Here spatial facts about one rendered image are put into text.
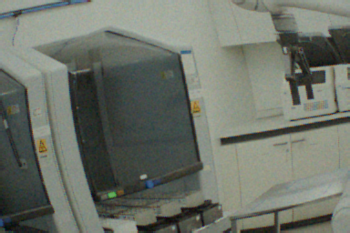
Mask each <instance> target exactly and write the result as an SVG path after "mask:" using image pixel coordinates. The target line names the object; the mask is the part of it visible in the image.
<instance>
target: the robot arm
mask: <svg viewBox="0 0 350 233"><path fill-rule="evenodd" d="M231 2H233V3H234V4H235V5H237V6H239V7H240V8H242V9H245V10H251V11H257V12H259V13H261V12H263V13H268V12H269V13H270V16H271V19H272V21H273V25H274V29H275V32H279V33H280V34H278V35H279V37H280V40H281V44H282V45H283V46H285V47H284V48H282V50H283V62H284V78H285V81H286V82H289V86H290V92H291V97H292V101H293V105H294V106H295V105H298V106H300V105H301V98H300V94H299V90H298V85H297V81H296V80H295V67H296V65H295V64H296V63H297V64H298V66H299V67H300V69H301V71H302V73H303V74H304V86H305V91H306V95H307V100H308V99H309V100H312V99H314V91H313V88H312V83H311V77H312V72H311V70H310V67H309V65H308V63H307V61H306V58H305V55H304V51H303V48H302V47H298V45H299V44H301V41H300V38H299V35H298V33H296V32H297V31H299V30H298V27H297V24H296V20H295V18H294V16H293V7H296V8H300V9H307V10H311V11H317V12H321V13H325V14H326V13H327V14H331V15H340V16H343V17H349V18H350V1H346V0H231ZM331 222H332V223H331V228H332V231H333V233H350V177H349V179H348V181H347V184H346V186H345V190H344V193H343V194H342V196H341V198H340V200H339V203H338V204H337V205H336V207H335V210H334V214H333V216H332V221H331Z"/></svg>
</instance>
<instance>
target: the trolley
mask: <svg viewBox="0 0 350 233"><path fill-rule="evenodd" d="M349 177H350V167H344V168H339V169H336V170H333V171H328V172H326V173H321V174H319V175H313V176H311V177H305V178H298V179H296V180H291V181H288V182H283V183H280V184H275V185H273V186H272V187H271V188H269V190H267V191H266V192H265V193H263V194H261V195H260V196H259V197H258V198H256V199H255V200H254V201H253V202H251V203H249V204H248V205H246V207H244V208H242V209H240V210H238V211H237V212H236V213H235V214H232V215H231V216H230V217H229V219H230V221H231V225H232V226H231V228H232V233H240V224H239V222H240V220H239V219H242V218H250V217H257V216H263V215H268V214H271V213H274V219H273V220H274V222H273V223H274V225H273V226H274V233H280V213H281V211H285V210H288V209H293V208H299V207H303V206H308V205H312V204H314V203H318V202H323V201H326V200H328V199H333V198H338V197H341V196H342V194H343V193H344V190H345V186H346V184H347V181H348V179H349Z"/></svg>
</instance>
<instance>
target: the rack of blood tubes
mask: <svg viewBox="0 0 350 233"><path fill-rule="evenodd" d="M98 218H99V221H100V223H101V225H102V227H103V230H104V233H131V232H133V233H135V232H138V230H137V227H136V224H135V221H131V220H122V219H113V218H100V217H98Z"/></svg>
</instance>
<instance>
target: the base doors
mask: <svg viewBox="0 0 350 233"><path fill-rule="evenodd" d="M300 139H304V141H301V142H294V140H295V141H297V140H300ZM286 141H287V144H286V145H279V146H274V145H276V144H279V143H285V142H286ZM292 142H294V143H292ZM310 143H319V145H313V146H310V147H309V144H310ZM288 148H289V152H286V149H288ZM218 149H219V152H220V158H221V170H222V172H221V174H222V179H223V182H222V183H223V187H224V190H223V191H224V195H225V203H226V204H225V206H226V211H227V210H230V211H231V210H240V209H242V208H244V207H246V205H248V204H249V203H251V202H253V201H254V200H255V199H256V198H258V197H259V196H260V195H261V194H263V193H265V192H266V191H267V190H269V188H271V187H272V186H273V185H275V184H280V183H283V182H288V181H291V180H296V179H298V178H305V177H311V176H313V175H319V174H321V173H326V172H328V171H333V170H336V169H339V168H344V167H350V124H345V125H341V126H333V127H325V128H320V129H316V130H311V131H306V132H301V133H295V134H290V135H287V136H283V137H271V138H265V139H259V140H257V141H250V142H243V143H236V144H231V145H228V146H221V147H218ZM268 152H271V154H270V155H266V156H262V153H268ZM286 155H288V157H287V158H288V162H286ZM340 198H341V197H338V198H333V199H328V200H326V201H323V202H318V203H314V204H312V205H308V206H303V207H299V208H293V209H288V210H285V211H281V213H280V224H283V223H288V222H293V221H297V220H301V219H308V218H316V217H320V216H323V215H327V214H332V213H334V210H335V207H336V205H337V204H338V203H339V200H340ZM273 219H274V213H271V214H268V215H263V216H257V217H250V218H242V219H239V220H240V222H239V224H240V229H247V228H258V227H260V228H262V227H268V226H273V225H274V223H273V222H274V220H273Z"/></svg>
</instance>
